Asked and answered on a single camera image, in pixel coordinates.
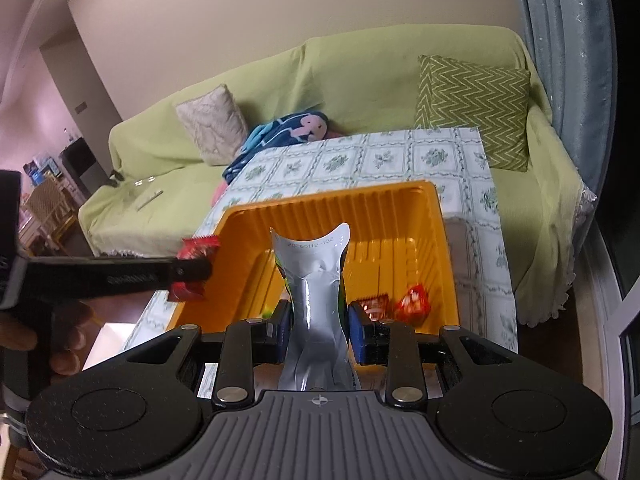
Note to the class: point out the white window frame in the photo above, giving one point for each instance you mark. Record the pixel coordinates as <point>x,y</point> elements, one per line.
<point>622,320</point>

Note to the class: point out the beige cushion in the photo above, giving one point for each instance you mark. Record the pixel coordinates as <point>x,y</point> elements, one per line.
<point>215,125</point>

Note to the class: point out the small green red packet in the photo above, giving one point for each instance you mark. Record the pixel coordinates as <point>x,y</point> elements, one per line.
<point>412,302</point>

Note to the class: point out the green zigzag cushion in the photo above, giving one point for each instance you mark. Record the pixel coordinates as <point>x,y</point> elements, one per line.
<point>470,110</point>

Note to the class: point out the small black item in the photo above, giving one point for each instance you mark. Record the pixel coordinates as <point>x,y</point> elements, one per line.
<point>116,176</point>

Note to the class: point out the blue grey curtain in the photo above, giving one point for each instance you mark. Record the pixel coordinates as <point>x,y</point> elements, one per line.
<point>565,60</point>

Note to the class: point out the dark cabinet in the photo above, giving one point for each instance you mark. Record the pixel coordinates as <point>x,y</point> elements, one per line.
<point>77,170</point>

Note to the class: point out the green red snack bag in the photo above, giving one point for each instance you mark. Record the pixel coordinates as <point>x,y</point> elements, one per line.
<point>315,310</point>

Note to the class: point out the orange plastic tray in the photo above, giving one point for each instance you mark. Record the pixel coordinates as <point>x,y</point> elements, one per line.
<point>380,220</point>

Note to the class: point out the small red candy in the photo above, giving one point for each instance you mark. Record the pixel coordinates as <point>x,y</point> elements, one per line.
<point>200,246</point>

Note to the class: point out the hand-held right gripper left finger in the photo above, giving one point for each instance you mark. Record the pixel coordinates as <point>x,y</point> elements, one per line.
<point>283,332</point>

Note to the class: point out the wall socket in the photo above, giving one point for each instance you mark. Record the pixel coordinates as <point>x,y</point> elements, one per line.
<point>80,106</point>

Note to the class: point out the small brown candy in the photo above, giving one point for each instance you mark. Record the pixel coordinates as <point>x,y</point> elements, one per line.
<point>375,306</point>

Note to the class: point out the wicker chair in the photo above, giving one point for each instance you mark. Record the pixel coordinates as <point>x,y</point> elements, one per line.
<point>45,205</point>

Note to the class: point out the person's left hand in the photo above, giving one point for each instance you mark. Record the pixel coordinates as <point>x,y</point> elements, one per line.
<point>70,332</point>

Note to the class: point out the blue printed blanket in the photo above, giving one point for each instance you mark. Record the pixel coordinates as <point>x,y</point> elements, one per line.
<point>280,132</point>

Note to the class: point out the floral tablecloth table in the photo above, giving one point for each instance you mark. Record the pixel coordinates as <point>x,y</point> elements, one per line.
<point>400,160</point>

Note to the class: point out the green covered sofa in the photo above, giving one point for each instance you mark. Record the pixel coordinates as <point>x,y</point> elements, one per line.
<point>350,85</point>

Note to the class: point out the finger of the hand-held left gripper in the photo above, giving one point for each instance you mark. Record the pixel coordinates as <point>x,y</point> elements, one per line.
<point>192,272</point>

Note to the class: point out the blue box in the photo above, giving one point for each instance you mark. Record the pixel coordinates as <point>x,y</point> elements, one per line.
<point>40,167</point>

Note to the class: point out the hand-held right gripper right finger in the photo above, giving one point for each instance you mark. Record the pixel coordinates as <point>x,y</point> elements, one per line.
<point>357,332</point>

